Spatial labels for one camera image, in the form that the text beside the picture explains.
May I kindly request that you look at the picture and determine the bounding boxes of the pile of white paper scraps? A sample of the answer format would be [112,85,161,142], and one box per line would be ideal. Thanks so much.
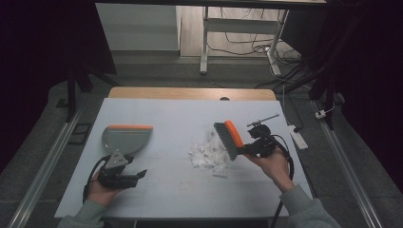
[188,129,230,179]

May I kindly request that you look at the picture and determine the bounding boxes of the black floor cable bundle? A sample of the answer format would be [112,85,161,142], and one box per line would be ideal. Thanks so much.
[207,6,321,93]

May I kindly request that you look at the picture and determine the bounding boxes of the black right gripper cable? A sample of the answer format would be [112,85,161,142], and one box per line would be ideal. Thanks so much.
[269,134,296,228]

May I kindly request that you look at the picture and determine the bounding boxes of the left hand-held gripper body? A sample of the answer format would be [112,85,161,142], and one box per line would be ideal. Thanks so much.
[96,149,141,190]

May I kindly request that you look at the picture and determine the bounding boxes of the dark curtain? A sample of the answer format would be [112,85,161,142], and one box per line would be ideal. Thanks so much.
[0,0,118,174]
[281,0,403,188]

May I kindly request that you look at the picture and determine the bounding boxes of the grey dustpan with orange edge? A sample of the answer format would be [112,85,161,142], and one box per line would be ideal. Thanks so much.
[102,124,154,156]

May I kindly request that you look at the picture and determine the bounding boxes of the black stand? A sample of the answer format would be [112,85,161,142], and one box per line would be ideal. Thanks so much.
[65,67,117,123]

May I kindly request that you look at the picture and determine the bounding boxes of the orange brush with grey bristles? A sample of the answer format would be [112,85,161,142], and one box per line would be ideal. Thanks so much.
[213,120,255,162]

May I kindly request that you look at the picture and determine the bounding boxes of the person's left hand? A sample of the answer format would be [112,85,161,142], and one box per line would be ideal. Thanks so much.
[86,180,124,208]

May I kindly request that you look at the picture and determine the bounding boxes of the metal floor rail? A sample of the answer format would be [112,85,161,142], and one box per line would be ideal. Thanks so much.
[311,100,384,228]
[7,107,84,228]

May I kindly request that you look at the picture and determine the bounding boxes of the white table cover board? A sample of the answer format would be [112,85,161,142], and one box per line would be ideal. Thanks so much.
[54,97,313,219]

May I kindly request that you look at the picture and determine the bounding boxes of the wooden table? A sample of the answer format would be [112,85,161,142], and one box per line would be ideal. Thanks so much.
[107,86,278,102]

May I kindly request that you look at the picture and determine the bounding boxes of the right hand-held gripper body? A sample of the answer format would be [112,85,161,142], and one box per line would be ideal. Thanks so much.
[246,113,281,159]

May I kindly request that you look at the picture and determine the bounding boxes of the person's right hand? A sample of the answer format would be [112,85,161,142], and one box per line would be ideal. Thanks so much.
[245,146,296,193]

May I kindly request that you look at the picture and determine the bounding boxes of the white power strip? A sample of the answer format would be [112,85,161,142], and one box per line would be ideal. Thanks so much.
[287,124,309,151]

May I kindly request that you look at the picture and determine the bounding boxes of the white desk frame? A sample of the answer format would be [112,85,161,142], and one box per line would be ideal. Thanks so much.
[199,6,290,77]

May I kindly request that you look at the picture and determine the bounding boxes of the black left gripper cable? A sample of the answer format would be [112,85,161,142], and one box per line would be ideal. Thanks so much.
[82,155,112,203]

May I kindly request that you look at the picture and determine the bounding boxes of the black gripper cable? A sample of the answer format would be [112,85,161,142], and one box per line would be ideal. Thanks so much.
[269,134,296,228]
[82,155,112,203]

